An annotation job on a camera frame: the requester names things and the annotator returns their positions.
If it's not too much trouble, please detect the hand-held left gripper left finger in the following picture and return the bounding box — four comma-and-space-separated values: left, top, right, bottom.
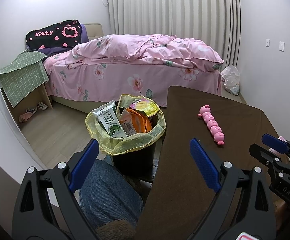
11, 139, 100, 240

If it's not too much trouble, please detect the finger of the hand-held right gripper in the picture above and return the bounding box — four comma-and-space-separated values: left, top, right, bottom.
261, 133, 290, 167
248, 143, 290, 180

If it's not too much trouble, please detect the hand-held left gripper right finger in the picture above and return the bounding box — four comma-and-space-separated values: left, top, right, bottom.
189, 138, 278, 240

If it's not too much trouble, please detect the green white milk carton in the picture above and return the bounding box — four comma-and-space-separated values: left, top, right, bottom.
95, 101, 128, 140

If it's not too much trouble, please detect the black trash bin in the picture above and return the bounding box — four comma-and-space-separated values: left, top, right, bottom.
111, 140, 158, 178

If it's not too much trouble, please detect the yellow plastic bin bag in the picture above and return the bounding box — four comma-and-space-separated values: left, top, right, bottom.
85, 94, 167, 155

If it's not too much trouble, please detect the orange packet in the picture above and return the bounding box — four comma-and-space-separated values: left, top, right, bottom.
119, 108, 152, 137

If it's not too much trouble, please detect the pink caterpillar toy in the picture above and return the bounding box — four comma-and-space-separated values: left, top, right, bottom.
197, 104, 226, 145

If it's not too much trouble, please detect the person's leg in jeans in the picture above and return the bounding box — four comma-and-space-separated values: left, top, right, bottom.
79, 159, 144, 230

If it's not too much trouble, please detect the pink slipper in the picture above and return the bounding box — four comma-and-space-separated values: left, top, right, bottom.
19, 112, 34, 123

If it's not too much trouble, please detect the white plastic bag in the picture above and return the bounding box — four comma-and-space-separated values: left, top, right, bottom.
220, 65, 240, 95

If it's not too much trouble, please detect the pink yellow packet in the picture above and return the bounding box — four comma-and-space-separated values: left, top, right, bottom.
129, 99, 160, 117

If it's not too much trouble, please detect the wooden nightstand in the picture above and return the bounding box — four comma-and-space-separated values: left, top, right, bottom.
1, 80, 54, 110

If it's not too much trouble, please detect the bed with pink floral sheet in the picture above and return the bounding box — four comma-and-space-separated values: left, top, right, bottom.
43, 55, 223, 108

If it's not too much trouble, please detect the green checked cloth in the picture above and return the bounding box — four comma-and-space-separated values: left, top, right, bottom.
0, 51, 49, 108

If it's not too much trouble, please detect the pink floral duvet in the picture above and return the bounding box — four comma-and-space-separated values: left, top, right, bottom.
71, 34, 224, 67

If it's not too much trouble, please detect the black printed blanket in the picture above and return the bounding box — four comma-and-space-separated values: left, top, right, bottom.
26, 19, 82, 50

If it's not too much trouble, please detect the beige headboard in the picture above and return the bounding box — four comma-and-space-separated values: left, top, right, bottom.
84, 23, 103, 42

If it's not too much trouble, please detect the white pleated curtain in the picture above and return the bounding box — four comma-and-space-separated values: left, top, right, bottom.
107, 0, 241, 67

